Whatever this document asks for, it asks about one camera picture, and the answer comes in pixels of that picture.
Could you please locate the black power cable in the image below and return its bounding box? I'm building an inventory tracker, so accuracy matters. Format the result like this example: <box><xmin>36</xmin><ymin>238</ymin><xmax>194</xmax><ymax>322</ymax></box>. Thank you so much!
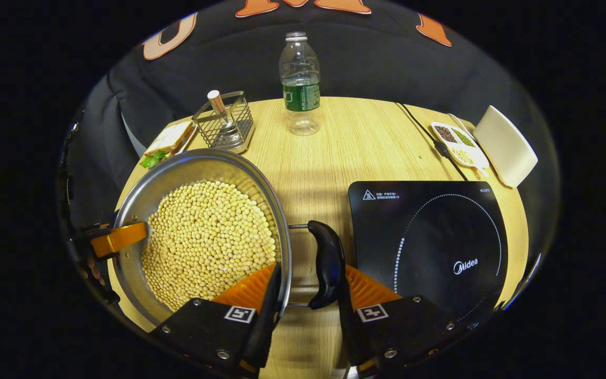
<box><xmin>396</xmin><ymin>102</ymin><xmax>470</xmax><ymax>182</ymax></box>

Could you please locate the black induction cooktop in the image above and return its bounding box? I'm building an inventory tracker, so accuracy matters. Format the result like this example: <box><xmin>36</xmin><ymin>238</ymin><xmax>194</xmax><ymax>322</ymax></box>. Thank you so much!
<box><xmin>348</xmin><ymin>181</ymin><xmax>509</xmax><ymax>323</ymax></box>

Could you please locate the clear plastic water bottle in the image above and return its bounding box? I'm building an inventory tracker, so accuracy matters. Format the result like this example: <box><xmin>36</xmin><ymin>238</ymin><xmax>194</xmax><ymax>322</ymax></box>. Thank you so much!
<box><xmin>279</xmin><ymin>32</ymin><xmax>321</xmax><ymax>136</ymax></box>

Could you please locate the pile of yellow soybeans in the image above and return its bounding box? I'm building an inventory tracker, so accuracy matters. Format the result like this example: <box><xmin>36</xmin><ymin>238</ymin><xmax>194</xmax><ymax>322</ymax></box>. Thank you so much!
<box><xmin>141</xmin><ymin>181</ymin><xmax>277</xmax><ymax>312</ymax></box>

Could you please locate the metal wire rack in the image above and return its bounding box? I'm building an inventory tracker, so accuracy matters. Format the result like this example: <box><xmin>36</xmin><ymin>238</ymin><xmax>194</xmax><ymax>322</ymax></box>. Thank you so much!
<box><xmin>193</xmin><ymin>91</ymin><xmax>255</xmax><ymax>154</ymax></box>

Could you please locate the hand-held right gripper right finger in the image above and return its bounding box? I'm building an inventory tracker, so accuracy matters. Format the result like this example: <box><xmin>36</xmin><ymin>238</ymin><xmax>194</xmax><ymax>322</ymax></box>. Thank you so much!
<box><xmin>337</xmin><ymin>265</ymin><xmax>474</xmax><ymax>378</ymax></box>

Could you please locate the sandwich with lettuce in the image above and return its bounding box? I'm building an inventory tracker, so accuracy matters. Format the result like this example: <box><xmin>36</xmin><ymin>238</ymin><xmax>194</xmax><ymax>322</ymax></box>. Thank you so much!
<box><xmin>139</xmin><ymin>120</ymin><xmax>195</xmax><ymax>170</ymax></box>

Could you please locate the white divided bean dish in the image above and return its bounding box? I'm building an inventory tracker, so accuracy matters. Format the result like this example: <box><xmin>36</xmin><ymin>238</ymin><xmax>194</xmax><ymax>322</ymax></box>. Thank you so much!
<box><xmin>431</xmin><ymin>122</ymin><xmax>491</xmax><ymax>177</ymax></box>

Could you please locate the steel pot with black handle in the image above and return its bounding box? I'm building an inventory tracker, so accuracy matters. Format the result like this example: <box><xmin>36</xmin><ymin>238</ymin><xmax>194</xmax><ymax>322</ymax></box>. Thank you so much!
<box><xmin>111</xmin><ymin>148</ymin><xmax>347</xmax><ymax>330</ymax></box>

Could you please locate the white toaster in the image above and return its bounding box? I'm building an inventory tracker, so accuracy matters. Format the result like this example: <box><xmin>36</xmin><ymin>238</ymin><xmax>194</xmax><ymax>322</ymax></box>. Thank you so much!
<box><xmin>472</xmin><ymin>105</ymin><xmax>539</xmax><ymax>188</ymax></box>

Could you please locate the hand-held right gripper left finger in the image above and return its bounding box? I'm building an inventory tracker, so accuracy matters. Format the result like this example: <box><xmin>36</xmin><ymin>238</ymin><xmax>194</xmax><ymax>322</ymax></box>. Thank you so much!
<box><xmin>148</xmin><ymin>262</ymin><xmax>282</xmax><ymax>378</ymax></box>

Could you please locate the wooden handled utensil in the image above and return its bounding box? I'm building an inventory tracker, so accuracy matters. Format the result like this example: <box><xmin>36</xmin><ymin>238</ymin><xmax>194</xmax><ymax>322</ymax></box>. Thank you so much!
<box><xmin>207</xmin><ymin>89</ymin><xmax>236</xmax><ymax>138</ymax></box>

